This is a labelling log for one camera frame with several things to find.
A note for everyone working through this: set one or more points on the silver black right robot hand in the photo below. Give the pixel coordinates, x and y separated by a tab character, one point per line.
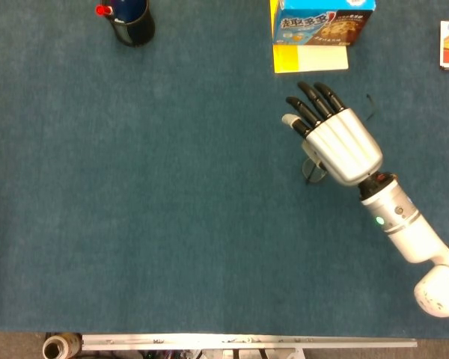
344	146

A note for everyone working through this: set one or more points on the yellow and white notepad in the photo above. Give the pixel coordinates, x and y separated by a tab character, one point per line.
322	58

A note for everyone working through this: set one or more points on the blue cookie box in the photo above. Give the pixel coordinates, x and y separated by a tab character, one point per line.
322	26

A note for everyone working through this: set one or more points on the blue felt table cover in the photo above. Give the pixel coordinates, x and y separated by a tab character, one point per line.
134	187

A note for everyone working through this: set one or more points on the black mesh pen holder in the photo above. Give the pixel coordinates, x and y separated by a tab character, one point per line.
138	26

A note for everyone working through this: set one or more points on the dark blue rectangular box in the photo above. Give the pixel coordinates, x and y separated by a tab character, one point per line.
129	7

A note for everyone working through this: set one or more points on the red capped marker pen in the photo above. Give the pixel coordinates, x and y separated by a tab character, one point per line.
103	10

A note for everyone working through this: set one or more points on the brown tape roll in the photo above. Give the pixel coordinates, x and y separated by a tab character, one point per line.
69	342

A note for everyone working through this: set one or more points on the aluminium rail bar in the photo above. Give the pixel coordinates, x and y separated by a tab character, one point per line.
247	341

